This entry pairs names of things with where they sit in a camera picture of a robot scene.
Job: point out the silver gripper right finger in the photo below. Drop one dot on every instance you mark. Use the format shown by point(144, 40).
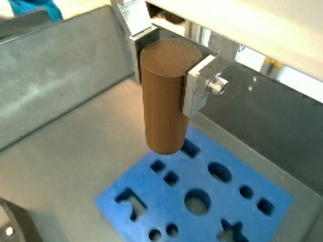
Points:
point(203, 80)

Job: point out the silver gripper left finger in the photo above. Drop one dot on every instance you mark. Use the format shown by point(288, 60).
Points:
point(134, 17)

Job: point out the brown round cylinder peg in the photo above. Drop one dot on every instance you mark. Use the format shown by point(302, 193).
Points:
point(166, 60)

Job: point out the blue cloth in background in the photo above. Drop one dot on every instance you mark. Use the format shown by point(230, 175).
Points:
point(27, 6)

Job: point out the blue shape sorting board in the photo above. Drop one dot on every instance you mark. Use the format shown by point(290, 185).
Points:
point(195, 196)

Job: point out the dark grey bracket corner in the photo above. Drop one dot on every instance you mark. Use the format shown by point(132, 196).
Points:
point(16, 224)

